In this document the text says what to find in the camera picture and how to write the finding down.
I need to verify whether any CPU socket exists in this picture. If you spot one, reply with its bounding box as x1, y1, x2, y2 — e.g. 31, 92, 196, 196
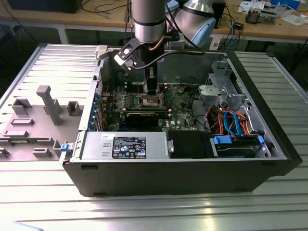
140, 92, 166, 108

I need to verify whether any black graphics card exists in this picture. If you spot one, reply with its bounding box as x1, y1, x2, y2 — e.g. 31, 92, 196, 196
125, 112, 159, 128

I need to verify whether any green motherboard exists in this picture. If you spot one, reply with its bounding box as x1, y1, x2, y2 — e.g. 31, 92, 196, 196
101, 83, 200, 132

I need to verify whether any small black tower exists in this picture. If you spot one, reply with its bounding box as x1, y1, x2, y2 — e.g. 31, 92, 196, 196
213, 0, 227, 29

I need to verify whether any wooden desk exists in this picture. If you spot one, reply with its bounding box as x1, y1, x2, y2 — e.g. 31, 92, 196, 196
0, 0, 308, 40

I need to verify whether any black plastic shroud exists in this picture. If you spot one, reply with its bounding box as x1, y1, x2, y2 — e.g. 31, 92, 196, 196
167, 131, 217, 159

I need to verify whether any grey power supply unit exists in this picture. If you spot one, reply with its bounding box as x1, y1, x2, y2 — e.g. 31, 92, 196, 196
80, 131, 169, 161

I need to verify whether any large black box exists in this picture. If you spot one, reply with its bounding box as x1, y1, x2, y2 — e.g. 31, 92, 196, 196
7, 0, 82, 14

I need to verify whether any copper heat sink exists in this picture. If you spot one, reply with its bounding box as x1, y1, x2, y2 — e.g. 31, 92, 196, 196
245, 6, 262, 25

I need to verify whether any black PC case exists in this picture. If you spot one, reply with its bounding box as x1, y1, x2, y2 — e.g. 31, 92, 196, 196
59, 44, 303, 198

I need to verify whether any hard disk with blue carrier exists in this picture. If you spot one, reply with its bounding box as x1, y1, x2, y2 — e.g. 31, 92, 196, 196
211, 134, 265, 158

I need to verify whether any grey parts rack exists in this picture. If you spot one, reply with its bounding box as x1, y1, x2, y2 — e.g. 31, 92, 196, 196
0, 85, 85, 162

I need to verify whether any white paper sheet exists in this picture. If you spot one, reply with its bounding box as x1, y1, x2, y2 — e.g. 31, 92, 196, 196
280, 14, 308, 26

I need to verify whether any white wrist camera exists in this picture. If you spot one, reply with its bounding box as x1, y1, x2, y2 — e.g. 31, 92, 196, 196
114, 38, 138, 71

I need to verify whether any blue network cable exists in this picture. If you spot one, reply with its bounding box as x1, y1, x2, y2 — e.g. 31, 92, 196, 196
228, 20, 237, 48

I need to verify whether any blue wire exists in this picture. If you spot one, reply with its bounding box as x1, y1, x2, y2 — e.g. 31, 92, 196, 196
222, 110, 244, 137

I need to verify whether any orange wire bundle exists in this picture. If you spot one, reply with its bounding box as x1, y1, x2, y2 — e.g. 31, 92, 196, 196
206, 107, 252, 135

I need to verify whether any grey metal bracket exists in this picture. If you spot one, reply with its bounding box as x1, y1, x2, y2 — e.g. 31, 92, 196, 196
261, 8, 277, 24

